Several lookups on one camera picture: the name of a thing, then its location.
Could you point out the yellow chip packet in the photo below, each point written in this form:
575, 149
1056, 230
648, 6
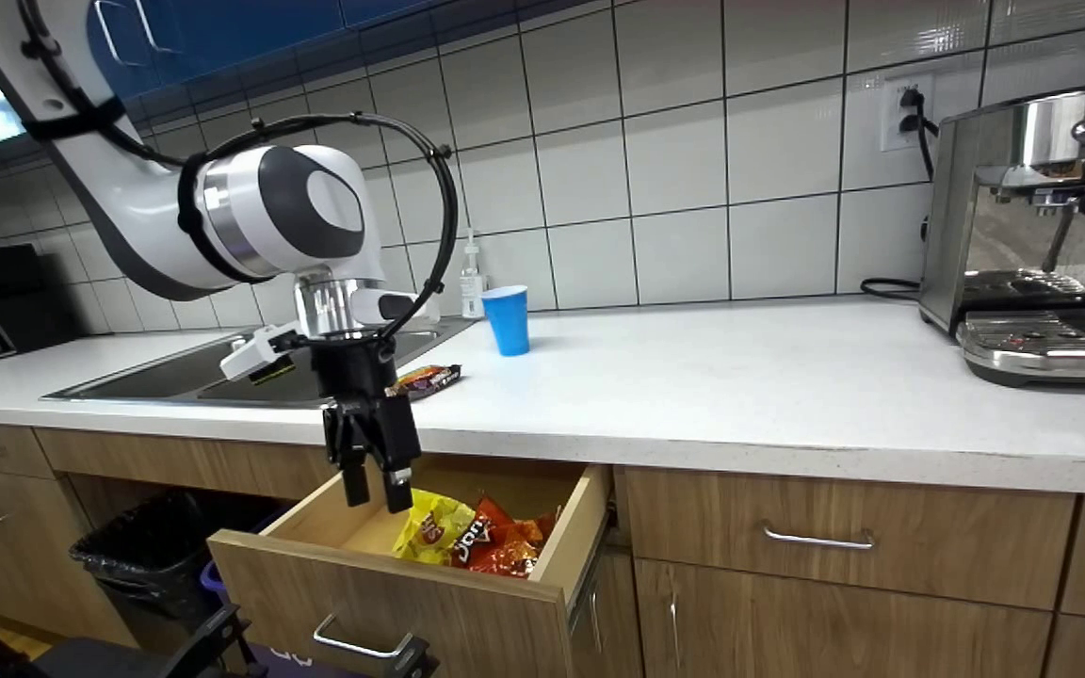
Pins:
429, 532

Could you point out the wide closed wooden drawer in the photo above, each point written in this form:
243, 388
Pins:
942, 540

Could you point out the clear sanitizer pump bottle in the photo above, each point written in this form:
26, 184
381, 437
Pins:
471, 289

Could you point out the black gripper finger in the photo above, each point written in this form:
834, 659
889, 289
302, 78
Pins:
398, 472
356, 472

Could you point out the wooden cabinet door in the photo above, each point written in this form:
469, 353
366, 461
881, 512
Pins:
16, 550
845, 635

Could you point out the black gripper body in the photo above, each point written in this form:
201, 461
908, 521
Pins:
358, 380

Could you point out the steel double sink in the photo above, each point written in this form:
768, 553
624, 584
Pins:
152, 378

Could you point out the blue recycling bin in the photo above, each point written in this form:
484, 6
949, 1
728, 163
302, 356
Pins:
211, 581

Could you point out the steel espresso machine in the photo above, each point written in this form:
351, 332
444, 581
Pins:
1018, 251

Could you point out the black trash bin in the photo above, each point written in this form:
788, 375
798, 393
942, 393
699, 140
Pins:
147, 550

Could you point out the white wall outlet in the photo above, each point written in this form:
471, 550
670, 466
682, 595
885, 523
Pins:
905, 117

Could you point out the wooden panel under sink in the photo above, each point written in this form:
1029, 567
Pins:
188, 461

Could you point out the red Doritos chip packet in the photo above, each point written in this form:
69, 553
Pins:
497, 540

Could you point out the glossy blue wall cabinet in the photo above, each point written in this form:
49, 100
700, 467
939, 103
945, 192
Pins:
253, 31

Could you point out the dark multicolour candy packet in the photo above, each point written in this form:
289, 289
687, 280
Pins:
429, 378

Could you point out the black coffee maker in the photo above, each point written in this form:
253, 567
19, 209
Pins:
0, 301

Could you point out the blue plastic cup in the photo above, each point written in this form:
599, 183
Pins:
506, 322

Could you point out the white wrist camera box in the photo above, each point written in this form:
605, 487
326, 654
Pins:
262, 356

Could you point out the black metal frame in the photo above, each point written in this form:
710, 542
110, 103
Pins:
101, 659

